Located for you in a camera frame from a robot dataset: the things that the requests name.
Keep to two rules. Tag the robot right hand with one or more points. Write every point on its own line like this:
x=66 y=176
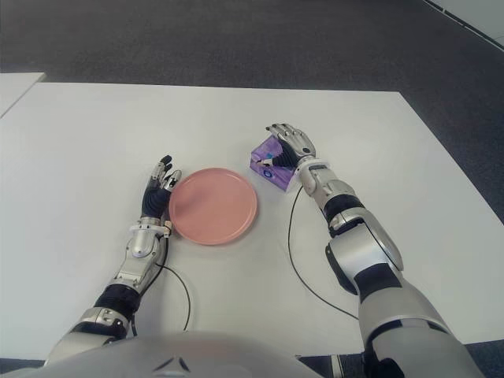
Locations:
x=297 y=143

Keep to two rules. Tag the pink round plate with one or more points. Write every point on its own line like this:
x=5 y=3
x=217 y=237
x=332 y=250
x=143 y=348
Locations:
x=212 y=204

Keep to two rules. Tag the robot right arm silver black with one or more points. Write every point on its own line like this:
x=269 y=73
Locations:
x=366 y=252

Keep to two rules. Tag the robot left arm silver black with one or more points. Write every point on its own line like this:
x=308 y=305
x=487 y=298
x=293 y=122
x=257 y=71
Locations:
x=138 y=244

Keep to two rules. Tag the white side table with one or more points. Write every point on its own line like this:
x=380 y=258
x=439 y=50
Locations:
x=15 y=88

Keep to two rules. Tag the purple tissue paper pack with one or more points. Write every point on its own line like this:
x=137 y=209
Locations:
x=275 y=175

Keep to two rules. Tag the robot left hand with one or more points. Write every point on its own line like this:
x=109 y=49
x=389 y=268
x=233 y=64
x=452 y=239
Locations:
x=154 y=201

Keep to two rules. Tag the white table with black edge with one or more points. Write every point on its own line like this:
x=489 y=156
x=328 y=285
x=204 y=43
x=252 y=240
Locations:
x=480 y=13

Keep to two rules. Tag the silver robot torso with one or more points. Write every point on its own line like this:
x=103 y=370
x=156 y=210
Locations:
x=189 y=354

